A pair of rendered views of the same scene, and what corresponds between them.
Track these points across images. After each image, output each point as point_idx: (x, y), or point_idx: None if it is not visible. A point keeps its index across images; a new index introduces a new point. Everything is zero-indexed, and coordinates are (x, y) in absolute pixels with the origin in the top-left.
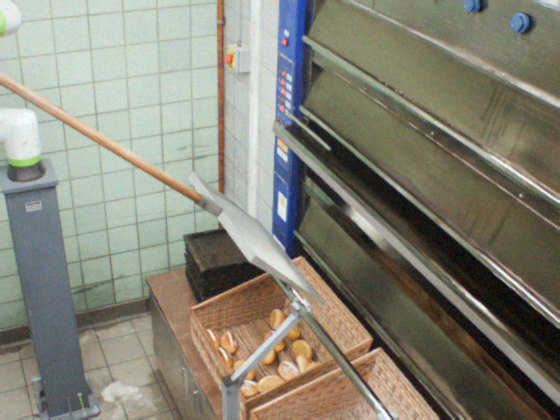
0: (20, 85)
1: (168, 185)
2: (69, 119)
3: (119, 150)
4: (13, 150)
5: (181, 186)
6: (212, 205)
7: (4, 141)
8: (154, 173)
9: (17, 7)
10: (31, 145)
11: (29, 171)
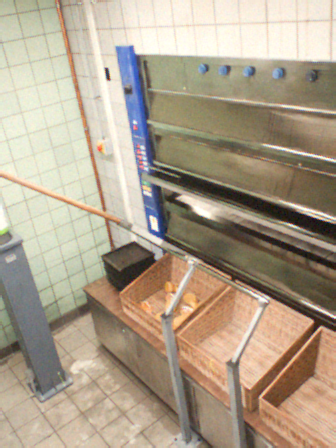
0: (10, 174)
1: (102, 216)
2: (41, 189)
3: (72, 201)
4: None
5: (109, 215)
6: (127, 223)
7: None
8: (93, 211)
9: None
10: (1, 221)
11: (3, 237)
